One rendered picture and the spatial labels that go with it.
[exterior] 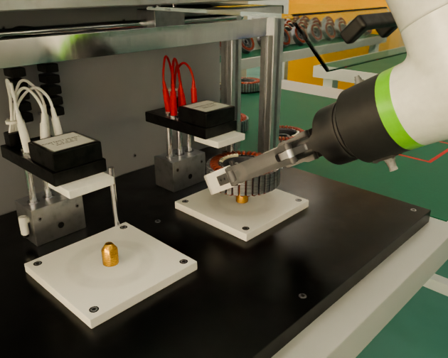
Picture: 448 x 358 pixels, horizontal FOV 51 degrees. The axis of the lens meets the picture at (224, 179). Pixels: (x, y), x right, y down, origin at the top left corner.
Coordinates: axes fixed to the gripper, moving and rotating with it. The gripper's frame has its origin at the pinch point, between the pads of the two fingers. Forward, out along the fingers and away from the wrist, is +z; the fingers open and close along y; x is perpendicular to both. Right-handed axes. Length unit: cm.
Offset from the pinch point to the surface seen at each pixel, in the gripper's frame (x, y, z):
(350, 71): 22, 133, 52
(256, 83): 25, 72, 52
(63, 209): 4.3, -23.2, 12.2
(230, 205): -4.2, -2.2, 3.3
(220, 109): 10.0, 0.4, 0.2
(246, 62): 48, 128, 99
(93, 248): -2.1, -23.7, 7.0
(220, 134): 6.5, -0.1, 1.8
